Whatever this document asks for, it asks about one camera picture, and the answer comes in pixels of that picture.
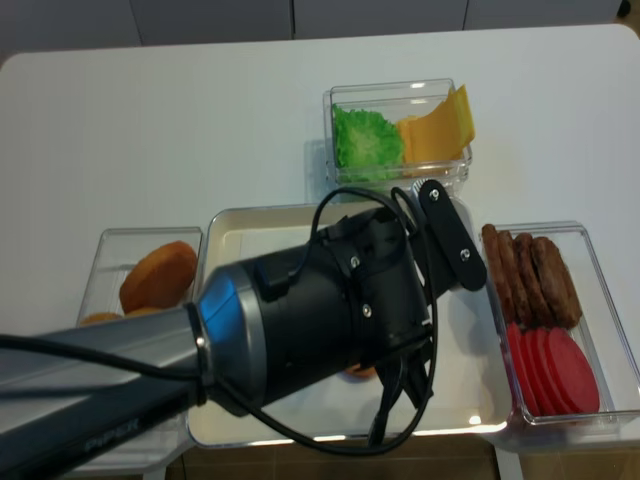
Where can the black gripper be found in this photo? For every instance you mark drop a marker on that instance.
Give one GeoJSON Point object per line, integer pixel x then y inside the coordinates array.
{"type": "Point", "coordinates": [351, 298]}

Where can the brown bottom bun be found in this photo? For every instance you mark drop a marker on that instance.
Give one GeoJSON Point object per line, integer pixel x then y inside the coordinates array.
{"type": "Point", "coordinates": [357, 371]}

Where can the brown bun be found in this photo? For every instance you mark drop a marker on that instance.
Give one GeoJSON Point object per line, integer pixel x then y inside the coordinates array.
{"type": "Point", "coordinates": [357, 371]}
{"type": "Point", "coordinates": [160, 279]}

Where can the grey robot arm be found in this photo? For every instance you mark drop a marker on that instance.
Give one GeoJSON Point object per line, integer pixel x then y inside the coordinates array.
{"type": "Point", "coordinates": [262, 329]}

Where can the green lettuce leaf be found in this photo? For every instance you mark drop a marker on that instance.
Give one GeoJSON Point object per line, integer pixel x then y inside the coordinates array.
{"type": "Point", "coordinates": [368, 147]}

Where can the clear plastic lettuce cheese container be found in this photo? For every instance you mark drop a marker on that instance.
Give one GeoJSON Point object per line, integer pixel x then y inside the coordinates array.
{"type": "Point", "coordinates": [395, 101]}

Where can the white metal serving tray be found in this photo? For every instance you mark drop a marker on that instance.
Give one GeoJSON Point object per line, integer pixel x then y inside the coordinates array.
{"type": "Point", "coordinates": [212, 426]}

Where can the brown meat patty left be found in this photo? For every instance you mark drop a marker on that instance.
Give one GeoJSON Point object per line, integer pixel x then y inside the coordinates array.
{"type": "Point", "coordinates": [499, 279]}

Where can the brown meat patty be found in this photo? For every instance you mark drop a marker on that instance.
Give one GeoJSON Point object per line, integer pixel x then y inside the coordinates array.
{"type": "Point", "coordinates": [499, 279]}
{"type": "Point", "coordinates": [540, 312]}
{"type": "Point", "coordinates": [556, 283]}

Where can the yellow cheese slices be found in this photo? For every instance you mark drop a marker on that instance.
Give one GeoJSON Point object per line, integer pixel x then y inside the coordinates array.
{"type": "Point", "coordinates": [441, 135]}

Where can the brown meat patty middle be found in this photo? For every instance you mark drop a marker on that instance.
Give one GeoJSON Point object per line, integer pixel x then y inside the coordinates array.
{"type": "Point", "coordinates": [540, 312]}

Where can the brown bun behind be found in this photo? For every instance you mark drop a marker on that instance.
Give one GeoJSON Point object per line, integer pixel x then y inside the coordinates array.
{"type": "Point", "coordinates": [160, 279]}

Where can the brown meat patty right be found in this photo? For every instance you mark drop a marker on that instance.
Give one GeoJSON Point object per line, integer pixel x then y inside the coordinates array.
{"type": "Point", "coordinates": [556, 283]}

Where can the red tomato slices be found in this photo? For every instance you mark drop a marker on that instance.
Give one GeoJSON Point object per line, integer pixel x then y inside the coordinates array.
{"type": "Point", "coordinates": [553, 373]}

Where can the clear plastic bun container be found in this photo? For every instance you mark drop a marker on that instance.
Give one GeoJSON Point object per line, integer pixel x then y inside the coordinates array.
{"type": "Point", "coordinates": [119, 250]}

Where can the clear plastic patty tomato container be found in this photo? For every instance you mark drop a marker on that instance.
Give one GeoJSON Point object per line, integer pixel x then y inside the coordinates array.
{"type": "Point", "coordinates": [599, 334]}

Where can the sesame top bun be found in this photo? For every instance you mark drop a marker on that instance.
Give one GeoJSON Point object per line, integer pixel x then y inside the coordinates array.
{"type": "Point", "coordinates": [99, 318]}

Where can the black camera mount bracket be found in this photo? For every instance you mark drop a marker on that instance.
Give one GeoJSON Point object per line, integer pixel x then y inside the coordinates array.
{"type": "Point", "coordinates": [453, 257]}

